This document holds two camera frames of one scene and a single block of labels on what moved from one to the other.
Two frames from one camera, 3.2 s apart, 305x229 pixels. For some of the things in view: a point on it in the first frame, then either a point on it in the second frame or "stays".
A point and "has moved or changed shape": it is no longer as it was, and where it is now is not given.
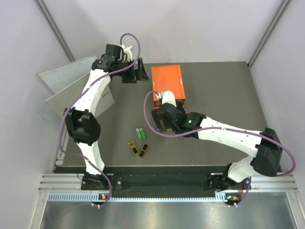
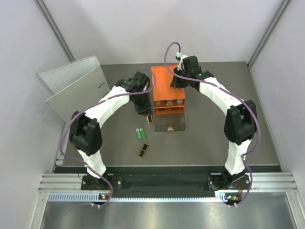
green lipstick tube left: [138, 133] stays
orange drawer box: [165, 78] stays
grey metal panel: [66, 82] stays
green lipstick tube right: [142, 133] stays
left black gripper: [132, 78] to [142, 110]
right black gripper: [157, 119] to [176, 84]
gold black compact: [133, 148] has moved or changed shape
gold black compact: [143, 151] stays
